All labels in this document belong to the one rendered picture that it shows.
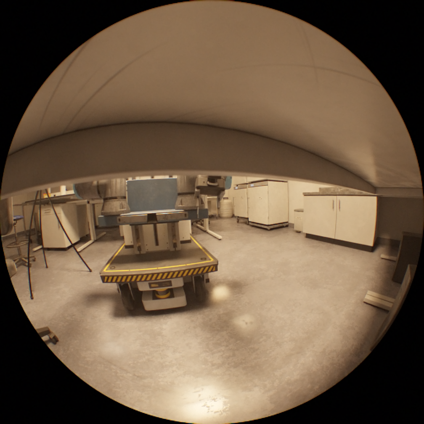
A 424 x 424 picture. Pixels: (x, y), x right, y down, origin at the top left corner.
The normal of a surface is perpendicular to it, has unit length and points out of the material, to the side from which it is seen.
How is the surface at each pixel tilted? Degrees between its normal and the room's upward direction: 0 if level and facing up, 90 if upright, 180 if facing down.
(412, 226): 90
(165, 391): 0
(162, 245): 90
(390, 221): 90
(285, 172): 90
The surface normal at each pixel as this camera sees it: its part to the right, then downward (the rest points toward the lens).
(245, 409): -0.04, -1.00
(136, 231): 0.34, 0.07
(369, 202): -0.93, 0.07
